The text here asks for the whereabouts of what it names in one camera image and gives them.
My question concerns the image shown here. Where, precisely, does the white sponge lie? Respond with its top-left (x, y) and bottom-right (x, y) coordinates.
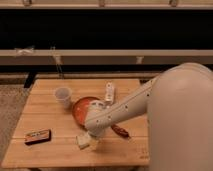
top-left (76, 133), bottom-right (91, 149)

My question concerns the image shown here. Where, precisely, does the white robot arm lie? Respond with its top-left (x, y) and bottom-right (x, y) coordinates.
top-left (85, 63), bottom-right (213, 171)

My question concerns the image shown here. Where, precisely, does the translucent white ceramic cup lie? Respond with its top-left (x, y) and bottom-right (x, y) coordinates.
top-left (54, 87), bottom-right (72, 109)

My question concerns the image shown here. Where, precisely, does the dark red chili pepper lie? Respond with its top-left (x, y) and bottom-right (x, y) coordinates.
top-left (111, 125), bottom-right (130, 138)

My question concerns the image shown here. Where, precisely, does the orange bowl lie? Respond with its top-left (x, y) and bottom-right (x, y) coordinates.
top-left (72, 96), bottom-right (97, 127)

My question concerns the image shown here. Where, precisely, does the wooden table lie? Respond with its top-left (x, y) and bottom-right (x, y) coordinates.
top-left (2, 79), bottom-right (149, 168)

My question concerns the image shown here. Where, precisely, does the white bottle on table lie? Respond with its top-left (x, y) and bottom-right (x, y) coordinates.
top-left (105, 82), bottom-right (115, 104)

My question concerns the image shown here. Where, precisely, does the long metal rail shelf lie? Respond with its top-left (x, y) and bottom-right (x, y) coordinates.
top-left (0, 49), bottom-right (213, 66)

